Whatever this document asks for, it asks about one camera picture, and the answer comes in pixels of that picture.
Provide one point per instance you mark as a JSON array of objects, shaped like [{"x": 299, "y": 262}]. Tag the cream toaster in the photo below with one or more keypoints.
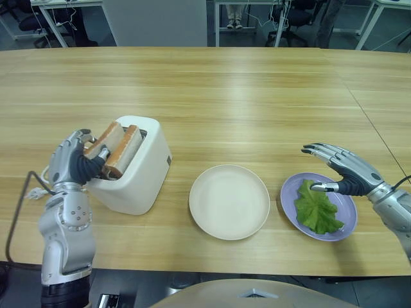
[{"x": 146, "y": 167}]

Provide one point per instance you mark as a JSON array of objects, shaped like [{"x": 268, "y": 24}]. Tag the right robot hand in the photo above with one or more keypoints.
[{"x": 356, "y": 170}]

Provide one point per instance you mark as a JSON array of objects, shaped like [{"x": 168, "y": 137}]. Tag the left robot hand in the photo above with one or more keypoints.
[{"x": 62, "y": 160}]

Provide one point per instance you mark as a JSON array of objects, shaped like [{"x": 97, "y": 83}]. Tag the bread slice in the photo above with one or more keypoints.
[
  {"x": 107, "y": 136},
  {"x": 123, "y": 150}
]

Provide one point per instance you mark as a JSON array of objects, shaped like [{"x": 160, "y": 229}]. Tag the cream plate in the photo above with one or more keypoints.
[{"x": 228, "y": 202}]

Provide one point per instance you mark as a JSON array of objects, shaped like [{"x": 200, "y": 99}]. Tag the person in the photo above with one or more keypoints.
[
  {"x": 234, "y": 14},
  {"x": 327, "y": 22}
]

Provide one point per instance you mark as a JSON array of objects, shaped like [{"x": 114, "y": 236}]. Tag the purple plate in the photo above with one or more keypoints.
[{"x": 348, "y": 208}]

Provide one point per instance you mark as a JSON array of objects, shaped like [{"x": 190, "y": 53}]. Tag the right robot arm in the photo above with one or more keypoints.
[{"x": 392, "y": 205}]

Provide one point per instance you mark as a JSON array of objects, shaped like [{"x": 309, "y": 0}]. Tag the black office chair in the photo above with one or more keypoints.
[
  {"x": 289, "y": 22},
  {"x": 30, "y": 24}
]

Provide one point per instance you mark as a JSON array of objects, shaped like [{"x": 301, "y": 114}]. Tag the green lettuce leaf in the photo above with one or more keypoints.
[{"x": 316, "y": 208}]

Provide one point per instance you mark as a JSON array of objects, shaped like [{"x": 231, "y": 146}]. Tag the robot body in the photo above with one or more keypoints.
[{"x": 257, "y": 295}]

